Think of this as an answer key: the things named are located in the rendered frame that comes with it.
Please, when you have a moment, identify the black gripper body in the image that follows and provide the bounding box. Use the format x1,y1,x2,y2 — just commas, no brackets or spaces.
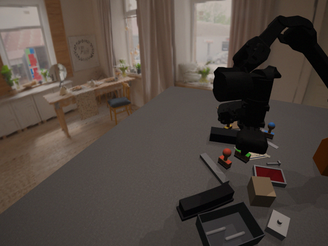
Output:
236,98,270,155

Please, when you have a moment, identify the wooden rubber stamp with blue handle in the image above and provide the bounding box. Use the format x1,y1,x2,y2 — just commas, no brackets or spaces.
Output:
264,122,275,139

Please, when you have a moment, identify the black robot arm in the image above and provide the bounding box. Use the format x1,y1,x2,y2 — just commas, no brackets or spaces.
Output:
213,15,328,124

